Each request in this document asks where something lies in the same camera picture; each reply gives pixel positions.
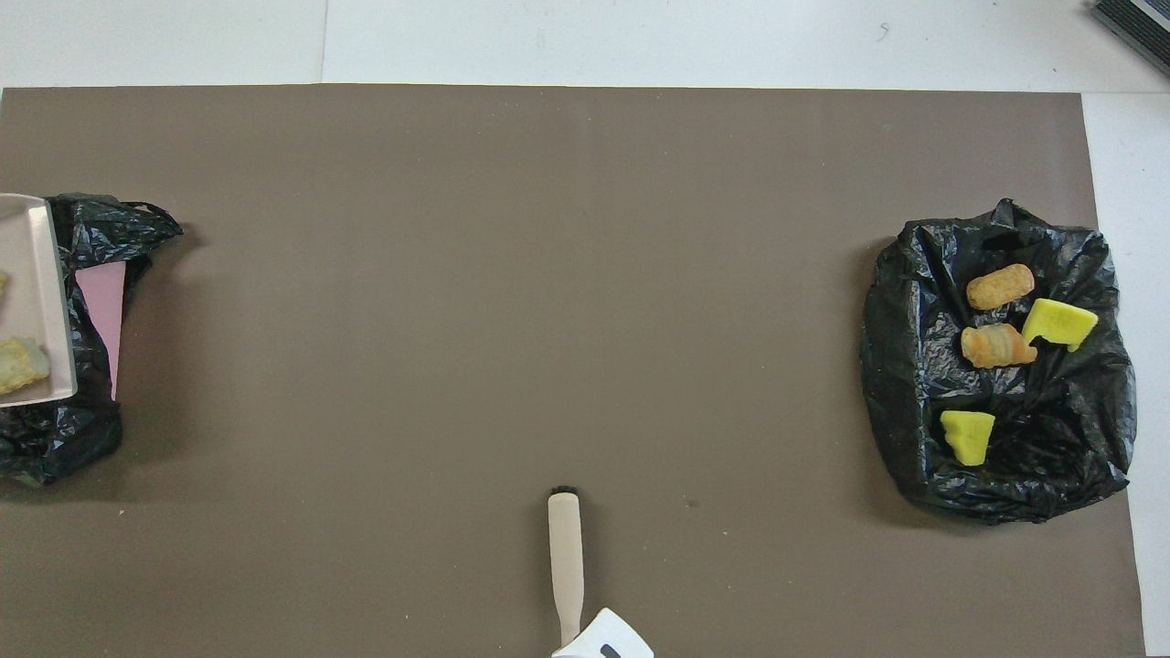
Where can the beige hand brush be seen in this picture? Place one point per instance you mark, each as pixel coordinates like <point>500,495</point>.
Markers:
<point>567,557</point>

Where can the striped croissant piece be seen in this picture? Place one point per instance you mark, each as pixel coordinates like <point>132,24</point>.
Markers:
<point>998,345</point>

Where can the brown bread roll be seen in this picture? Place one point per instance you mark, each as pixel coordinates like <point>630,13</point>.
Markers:
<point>1001,286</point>

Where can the notched yellow sponge piece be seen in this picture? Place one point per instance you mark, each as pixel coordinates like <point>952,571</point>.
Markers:
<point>1060,322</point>

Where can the beige dustpan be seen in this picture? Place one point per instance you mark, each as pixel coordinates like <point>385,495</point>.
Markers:
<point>37,292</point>

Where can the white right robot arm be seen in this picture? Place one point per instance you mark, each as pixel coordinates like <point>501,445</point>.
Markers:
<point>603,640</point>

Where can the pink bin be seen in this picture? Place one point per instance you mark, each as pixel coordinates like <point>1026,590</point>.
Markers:
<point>102,302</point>

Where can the black bag over pink bin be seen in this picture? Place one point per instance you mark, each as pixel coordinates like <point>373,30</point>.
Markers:
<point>91,238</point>

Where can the brown table mat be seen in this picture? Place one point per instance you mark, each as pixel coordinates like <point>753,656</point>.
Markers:
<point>457,274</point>

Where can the dark ribbed device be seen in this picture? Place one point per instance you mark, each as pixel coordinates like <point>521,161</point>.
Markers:
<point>1138,32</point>

